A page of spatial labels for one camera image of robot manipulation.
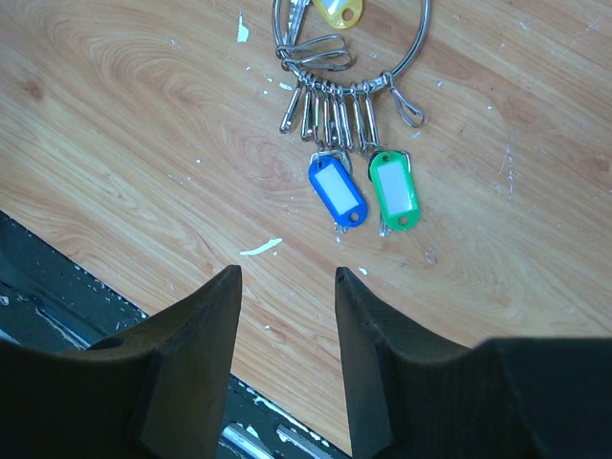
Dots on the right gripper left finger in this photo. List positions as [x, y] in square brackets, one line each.
[155, 390]

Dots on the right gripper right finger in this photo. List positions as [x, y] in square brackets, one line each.
[411, 393]

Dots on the yellow tag key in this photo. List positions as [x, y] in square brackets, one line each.
[338, 14]

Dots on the blue tag key on ring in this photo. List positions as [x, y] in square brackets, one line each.
[330, 174]

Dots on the green tag key on ring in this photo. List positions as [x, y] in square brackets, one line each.
[390, 174]

